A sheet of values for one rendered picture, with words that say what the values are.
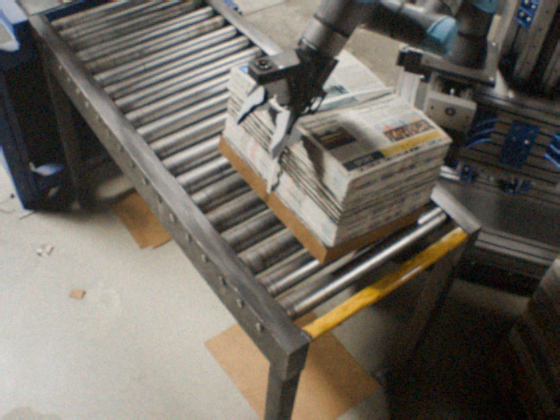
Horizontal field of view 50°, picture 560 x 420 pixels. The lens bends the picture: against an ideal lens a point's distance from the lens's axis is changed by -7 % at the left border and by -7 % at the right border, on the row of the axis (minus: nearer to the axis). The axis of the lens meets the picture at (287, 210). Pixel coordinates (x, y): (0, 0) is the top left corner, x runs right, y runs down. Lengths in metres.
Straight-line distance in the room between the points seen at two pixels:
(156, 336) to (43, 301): 0.43
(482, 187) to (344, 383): 0.88
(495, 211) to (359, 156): 1.26
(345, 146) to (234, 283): 0.35
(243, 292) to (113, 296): 1.03
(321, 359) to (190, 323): 0.45
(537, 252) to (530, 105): 0.55
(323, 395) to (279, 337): 0.85
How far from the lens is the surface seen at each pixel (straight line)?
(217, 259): 1.28
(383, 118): 1.25
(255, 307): 1.22
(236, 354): 2.07
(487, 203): 2.35
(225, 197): 1.40
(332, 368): 2.07
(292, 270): 1.27
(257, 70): 1.05
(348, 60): 1.40
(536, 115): 1.94
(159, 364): 2.06
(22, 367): 2.15
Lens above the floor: 1.84
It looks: 50 degrees down
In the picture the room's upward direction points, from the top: 6 degrees clockwise
